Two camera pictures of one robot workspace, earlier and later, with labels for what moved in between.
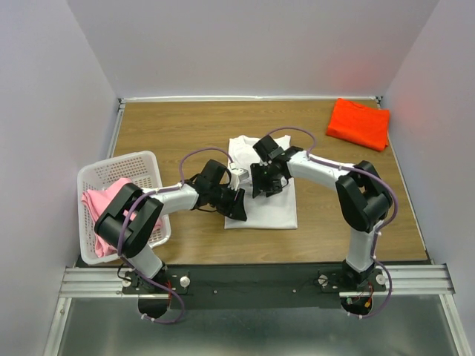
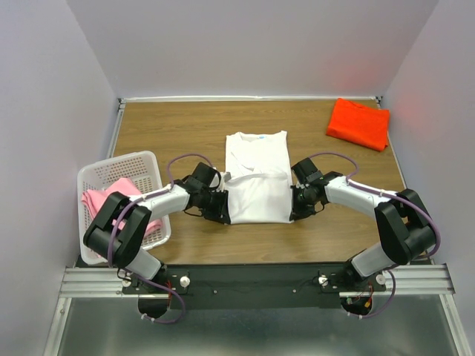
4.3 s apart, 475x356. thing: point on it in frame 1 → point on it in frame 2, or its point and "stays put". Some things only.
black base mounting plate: x=254 y=287 stays put
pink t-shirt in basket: x=96 y=201 stays put
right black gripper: x=258 y=185 → x=298 y=212
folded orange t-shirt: x=366 y=127 stays put
